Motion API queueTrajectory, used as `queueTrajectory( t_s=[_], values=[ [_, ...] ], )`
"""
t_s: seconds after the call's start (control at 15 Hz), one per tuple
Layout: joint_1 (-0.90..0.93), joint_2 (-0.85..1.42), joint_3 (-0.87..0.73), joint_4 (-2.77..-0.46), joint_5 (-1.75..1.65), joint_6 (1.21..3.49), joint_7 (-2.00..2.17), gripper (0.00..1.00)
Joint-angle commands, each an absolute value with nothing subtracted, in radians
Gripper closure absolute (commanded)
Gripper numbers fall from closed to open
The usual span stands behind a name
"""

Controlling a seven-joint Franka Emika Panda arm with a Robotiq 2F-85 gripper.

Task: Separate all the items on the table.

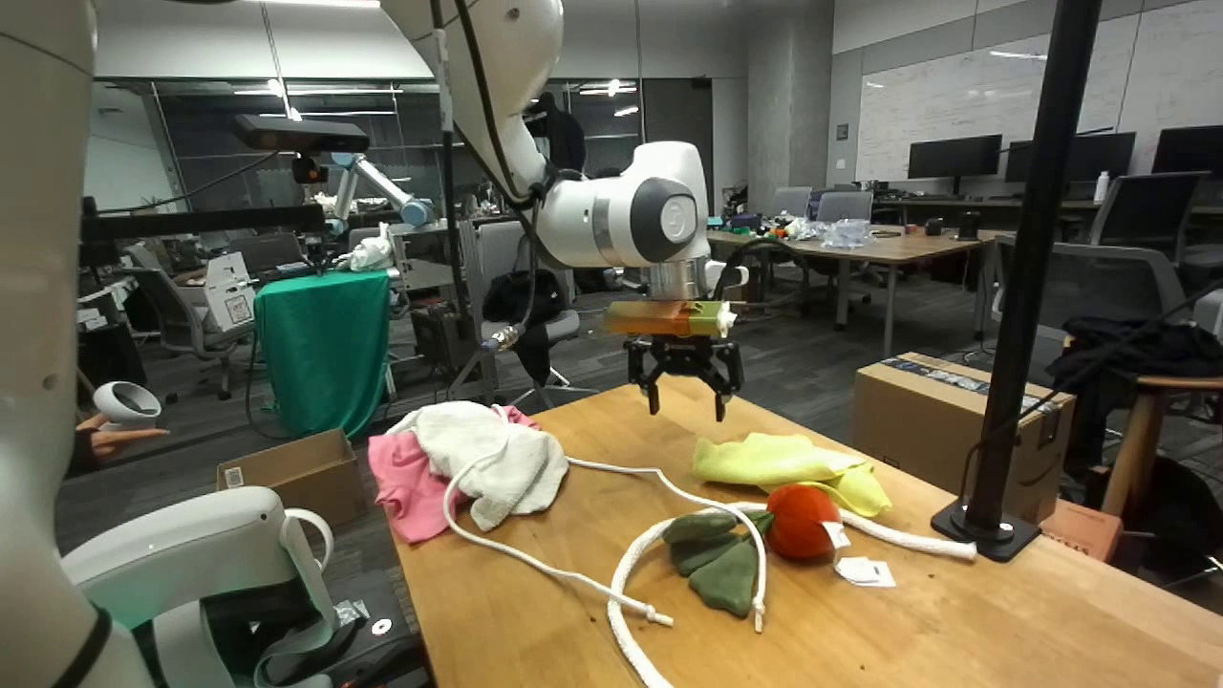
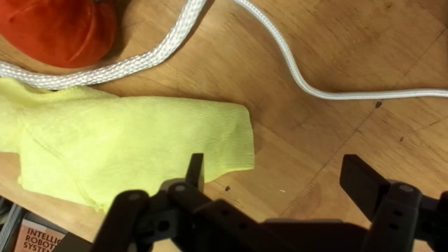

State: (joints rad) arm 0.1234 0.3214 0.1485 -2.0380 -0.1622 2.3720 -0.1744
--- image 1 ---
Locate round wooden stool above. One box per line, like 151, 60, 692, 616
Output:
1100, 371, 1223, 521

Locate dark green cloth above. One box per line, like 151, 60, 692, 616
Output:
661, 509, 777, 626

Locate small open cardboard box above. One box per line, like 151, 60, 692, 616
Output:
216, 427, 380, 532

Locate black pole stand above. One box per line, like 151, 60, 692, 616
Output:
929, 0, 1109, 565

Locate reddish flat board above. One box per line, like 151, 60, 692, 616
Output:
1036, 497, 1126, 565

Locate orange plush ball with tag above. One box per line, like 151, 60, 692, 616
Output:
766, 479, 901, 594

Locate cardboard box with black tape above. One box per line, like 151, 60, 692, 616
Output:
853, 348, 1083, 526

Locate operator hand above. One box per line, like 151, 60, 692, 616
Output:
73, 421, 172, 467

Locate black mount bar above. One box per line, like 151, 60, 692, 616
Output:
75, 199, 330, 274

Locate white VR controller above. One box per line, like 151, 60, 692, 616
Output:
89, 377, 168, 427

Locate black computer monitor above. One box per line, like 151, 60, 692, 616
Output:
905, 131, 1004, 185
1004, 126, 1140, 185
1146, 124, 1223, 181

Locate grey office chair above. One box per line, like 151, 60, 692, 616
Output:
989, 240, 1198, 375

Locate white towel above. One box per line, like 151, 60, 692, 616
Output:
386, 398, 575, 537

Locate white rope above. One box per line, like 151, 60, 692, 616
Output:
435, 437, 981, 688

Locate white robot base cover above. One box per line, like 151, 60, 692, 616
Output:
61, 482, 344, 688

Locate yellow cloth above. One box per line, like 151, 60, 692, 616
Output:
692, 427, 896, 521

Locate black mounted camera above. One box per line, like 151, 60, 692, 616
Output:
232, 110, 374, 193

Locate hot pink cloth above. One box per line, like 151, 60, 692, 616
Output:
363, 402, 535, 551

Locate long wooden desk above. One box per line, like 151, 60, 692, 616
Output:
705, 227, 1016, 360

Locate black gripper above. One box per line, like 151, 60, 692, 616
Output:
618, 331, 749, 424

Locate green cloth cover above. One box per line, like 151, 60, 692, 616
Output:
249, 264, 393, 444

